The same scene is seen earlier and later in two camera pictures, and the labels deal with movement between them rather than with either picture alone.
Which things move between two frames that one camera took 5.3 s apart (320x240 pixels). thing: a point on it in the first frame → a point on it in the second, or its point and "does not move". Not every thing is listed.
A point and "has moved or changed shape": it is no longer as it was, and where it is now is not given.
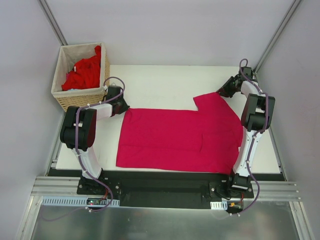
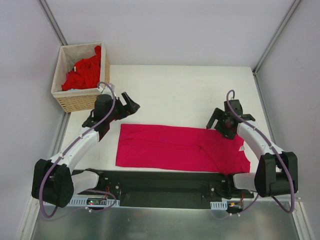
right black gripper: x=225 y=89 → x=218 y=119
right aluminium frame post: x=275 y=37 does not move
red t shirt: x=85 y=74 does not move
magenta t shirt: x=207 y=140 has moved or changed shape
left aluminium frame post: x=53 y=23 does not move
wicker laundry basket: x=82 y=72 does not move
